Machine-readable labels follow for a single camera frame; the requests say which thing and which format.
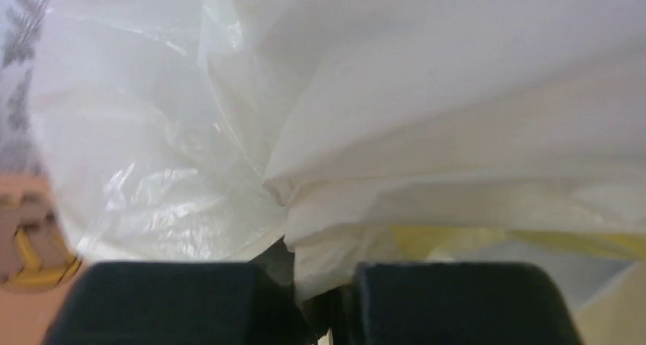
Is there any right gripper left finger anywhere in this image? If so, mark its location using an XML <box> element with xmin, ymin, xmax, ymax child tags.
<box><xmin>43</xmin><ymin>262</ymin><xmax>316</xmax><ymax>344</ymax></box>

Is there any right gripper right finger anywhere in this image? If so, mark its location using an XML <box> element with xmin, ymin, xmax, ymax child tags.
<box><xmin>330</xmin><ymin>262</ymin><xmax>582</xmax><ymax>345</ymax></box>

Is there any orange plastic trash bin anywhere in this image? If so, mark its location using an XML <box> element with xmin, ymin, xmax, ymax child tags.
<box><xmin>1</xmin><ymin>173</ymin><xmax>84</xmax><ymax>344</ymax></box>

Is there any translucent white trash bag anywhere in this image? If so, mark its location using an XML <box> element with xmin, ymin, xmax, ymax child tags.
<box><xmin>27</xmin><ymin>0</ymin><xmax>646</xmax><ymax>345</ymax></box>

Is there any floral patterned table mat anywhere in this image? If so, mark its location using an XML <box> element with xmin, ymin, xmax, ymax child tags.
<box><xmin>1</xmin><ymin>0</ymin><xmax>51</xmax><ymax>176</ymax></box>

